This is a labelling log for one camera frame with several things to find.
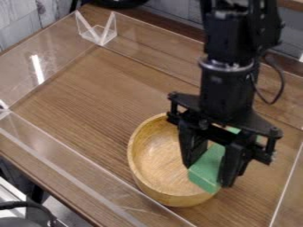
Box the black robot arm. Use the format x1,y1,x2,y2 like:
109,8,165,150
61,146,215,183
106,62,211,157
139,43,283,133
167,0,283,187

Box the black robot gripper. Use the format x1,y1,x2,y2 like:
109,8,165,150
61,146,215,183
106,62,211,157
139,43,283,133
167,60,283,168

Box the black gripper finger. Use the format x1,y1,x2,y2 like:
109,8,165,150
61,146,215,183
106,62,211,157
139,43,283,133
219,139,253,188

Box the clear acrylic corner bracket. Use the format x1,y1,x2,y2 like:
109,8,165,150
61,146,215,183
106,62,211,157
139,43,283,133
75,11,118,46

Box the black cable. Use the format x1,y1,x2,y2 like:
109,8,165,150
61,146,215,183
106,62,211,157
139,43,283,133
0,200,61,227

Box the clear acrylic tray walls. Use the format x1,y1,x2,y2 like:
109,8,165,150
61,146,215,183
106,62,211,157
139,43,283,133
0,15,303,227

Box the brown wooden bowl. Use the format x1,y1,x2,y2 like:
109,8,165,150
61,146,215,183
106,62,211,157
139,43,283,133
127,113,223,207

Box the green rectangular block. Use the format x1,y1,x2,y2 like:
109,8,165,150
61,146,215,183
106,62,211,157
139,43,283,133
187,128,257,194

